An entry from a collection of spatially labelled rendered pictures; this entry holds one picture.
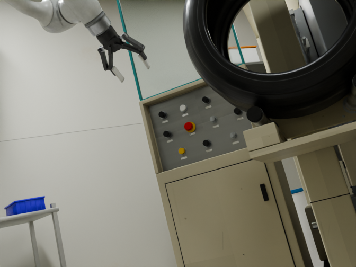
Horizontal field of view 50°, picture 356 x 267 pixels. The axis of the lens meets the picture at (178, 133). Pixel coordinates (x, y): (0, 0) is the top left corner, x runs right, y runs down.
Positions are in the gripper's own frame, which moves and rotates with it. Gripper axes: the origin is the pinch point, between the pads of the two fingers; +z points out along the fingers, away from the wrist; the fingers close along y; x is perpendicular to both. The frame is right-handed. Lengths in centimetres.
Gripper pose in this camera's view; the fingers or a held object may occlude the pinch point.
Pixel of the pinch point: (134, 71)
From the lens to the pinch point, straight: 158.8
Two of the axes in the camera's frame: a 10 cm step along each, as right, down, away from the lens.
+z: 5.4, 7.0, 4.7
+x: -1.6, 6.3, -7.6
